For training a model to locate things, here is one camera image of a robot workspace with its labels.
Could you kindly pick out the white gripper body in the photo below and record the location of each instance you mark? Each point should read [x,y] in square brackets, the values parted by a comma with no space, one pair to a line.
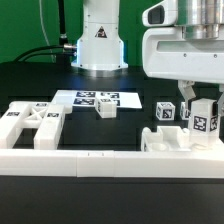
[166,54]

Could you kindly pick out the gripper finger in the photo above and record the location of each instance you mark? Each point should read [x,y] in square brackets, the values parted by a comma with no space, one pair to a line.
[221,101]
[186,89]

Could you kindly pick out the white chair seat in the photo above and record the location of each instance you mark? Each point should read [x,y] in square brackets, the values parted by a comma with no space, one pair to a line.
[175,138]

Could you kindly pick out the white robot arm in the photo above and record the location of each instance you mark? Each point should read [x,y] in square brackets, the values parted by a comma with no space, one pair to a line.
[100,48]

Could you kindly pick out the white tagged cube right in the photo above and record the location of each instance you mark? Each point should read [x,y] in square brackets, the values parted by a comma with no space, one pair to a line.
[184,112]

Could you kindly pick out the white tagged cube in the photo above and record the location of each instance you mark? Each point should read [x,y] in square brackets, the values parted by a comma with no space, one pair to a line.
[165,111]
[184,112]

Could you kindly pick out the white tagged cube left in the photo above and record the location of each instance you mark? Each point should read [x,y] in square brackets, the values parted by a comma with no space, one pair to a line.
[165,111]

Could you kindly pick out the white U-shaped obstacle fence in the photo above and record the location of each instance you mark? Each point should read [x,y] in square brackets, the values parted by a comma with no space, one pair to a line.
[171,164]

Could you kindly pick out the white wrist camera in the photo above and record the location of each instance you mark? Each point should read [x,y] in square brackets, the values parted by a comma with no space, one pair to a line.
[162,14]

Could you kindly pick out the white chair back frame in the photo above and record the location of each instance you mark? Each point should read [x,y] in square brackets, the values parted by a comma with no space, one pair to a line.
[47,118]

